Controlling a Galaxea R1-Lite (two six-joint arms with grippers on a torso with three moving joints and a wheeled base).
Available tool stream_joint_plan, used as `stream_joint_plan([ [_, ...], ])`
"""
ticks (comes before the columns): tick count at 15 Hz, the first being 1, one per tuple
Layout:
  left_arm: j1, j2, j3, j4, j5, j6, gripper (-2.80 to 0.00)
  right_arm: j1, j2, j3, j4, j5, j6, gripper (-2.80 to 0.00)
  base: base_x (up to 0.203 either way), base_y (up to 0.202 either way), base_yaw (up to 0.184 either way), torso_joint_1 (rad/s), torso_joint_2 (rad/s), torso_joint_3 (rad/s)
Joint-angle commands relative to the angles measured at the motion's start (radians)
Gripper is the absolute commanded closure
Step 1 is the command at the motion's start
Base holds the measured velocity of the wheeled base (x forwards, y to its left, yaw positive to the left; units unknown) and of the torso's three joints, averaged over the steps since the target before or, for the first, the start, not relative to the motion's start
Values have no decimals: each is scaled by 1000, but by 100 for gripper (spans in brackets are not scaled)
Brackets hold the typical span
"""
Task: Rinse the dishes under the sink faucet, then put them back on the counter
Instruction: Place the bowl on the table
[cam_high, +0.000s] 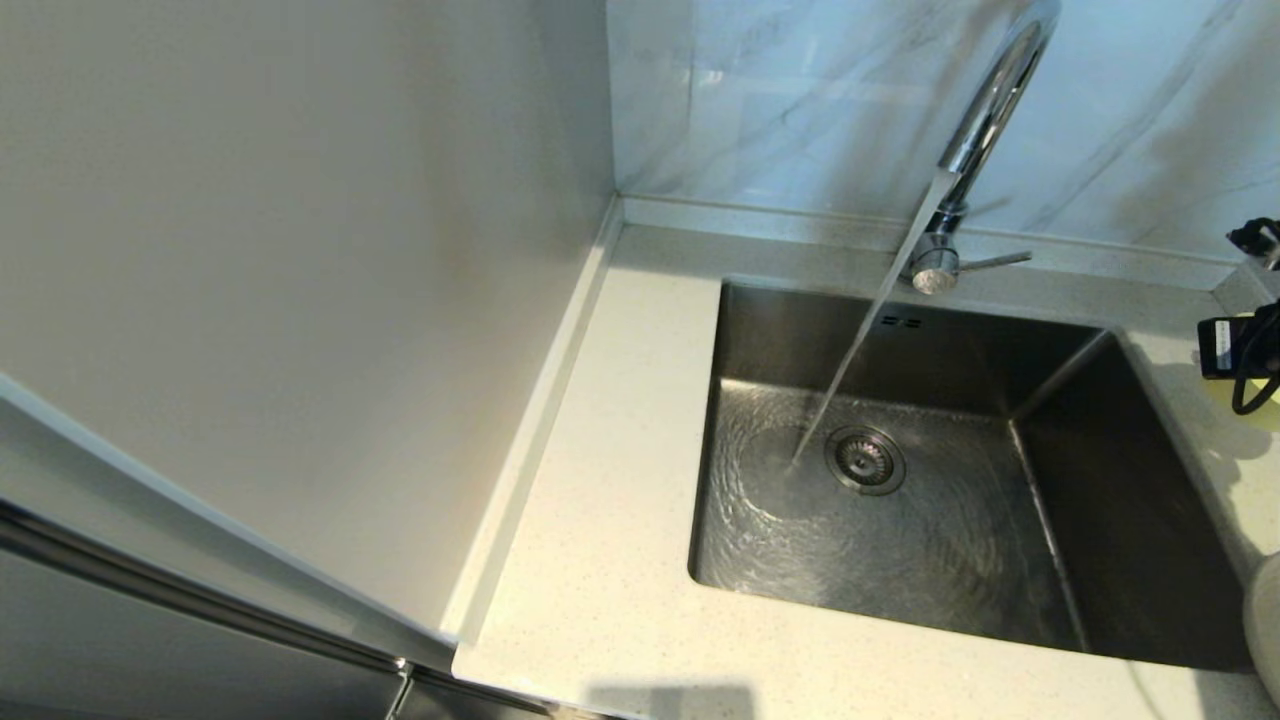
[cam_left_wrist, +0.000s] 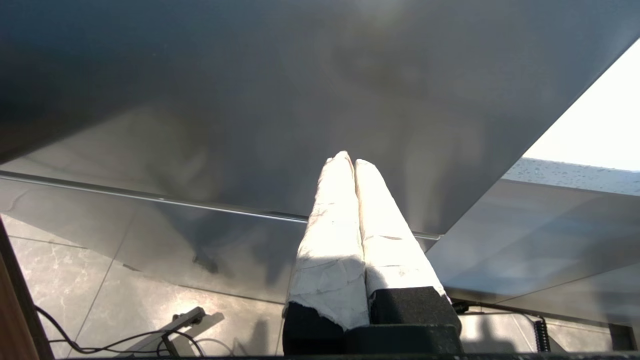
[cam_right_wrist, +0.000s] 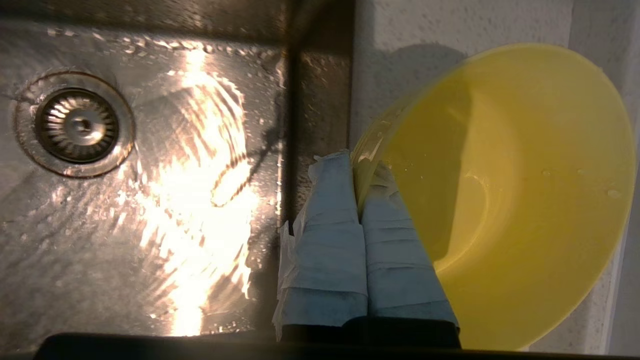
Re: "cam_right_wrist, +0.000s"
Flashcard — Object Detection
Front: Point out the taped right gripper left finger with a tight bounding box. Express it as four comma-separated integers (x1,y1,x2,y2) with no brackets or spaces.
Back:
272,150,369,342

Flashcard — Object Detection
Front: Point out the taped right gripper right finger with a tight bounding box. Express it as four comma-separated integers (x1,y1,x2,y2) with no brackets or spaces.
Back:
359,165,459,326

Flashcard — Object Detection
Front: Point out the small yellow bowl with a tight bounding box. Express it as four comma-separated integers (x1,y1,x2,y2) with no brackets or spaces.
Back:
351,43,637,352

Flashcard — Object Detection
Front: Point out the stainless steel sink basin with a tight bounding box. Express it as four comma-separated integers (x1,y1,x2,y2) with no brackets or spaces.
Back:
0,0,357,353

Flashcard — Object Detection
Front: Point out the round metal drain strainer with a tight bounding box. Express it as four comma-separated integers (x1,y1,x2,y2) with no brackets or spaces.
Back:
14,71,136,178

